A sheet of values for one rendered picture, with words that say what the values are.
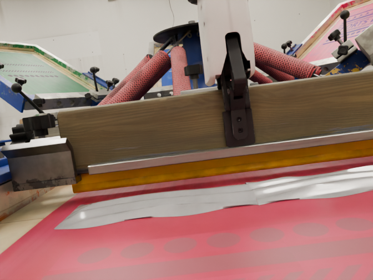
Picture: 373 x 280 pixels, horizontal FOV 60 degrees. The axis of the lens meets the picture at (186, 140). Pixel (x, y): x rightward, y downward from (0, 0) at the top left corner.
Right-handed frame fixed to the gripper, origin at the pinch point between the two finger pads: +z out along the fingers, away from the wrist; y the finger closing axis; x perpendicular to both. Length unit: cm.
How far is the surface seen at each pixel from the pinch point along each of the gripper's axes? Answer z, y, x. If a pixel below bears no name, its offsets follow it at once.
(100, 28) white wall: -119, -413, -111
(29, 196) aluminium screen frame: 5.1, -0.1, -25.8
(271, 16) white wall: -103, -413, 120
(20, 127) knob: -3.2, -22.1, -37.0
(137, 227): 5.9, 12.7, -10.6
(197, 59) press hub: -18, -80, 0
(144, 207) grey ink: 5.5, 8.8, -10.6
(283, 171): 6.1, 0.0, 5.0
